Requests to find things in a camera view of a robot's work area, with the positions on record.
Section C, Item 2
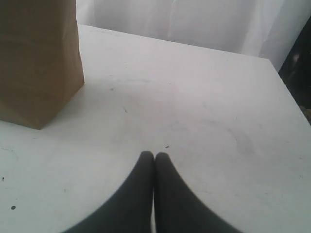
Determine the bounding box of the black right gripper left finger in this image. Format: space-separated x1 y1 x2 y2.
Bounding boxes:
66 151 154 233

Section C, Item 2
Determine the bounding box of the brown paper bag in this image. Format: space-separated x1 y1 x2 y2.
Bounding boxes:
0 0 84 129

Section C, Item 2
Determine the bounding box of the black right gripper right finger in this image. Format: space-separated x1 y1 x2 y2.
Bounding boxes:
154 152 239 233

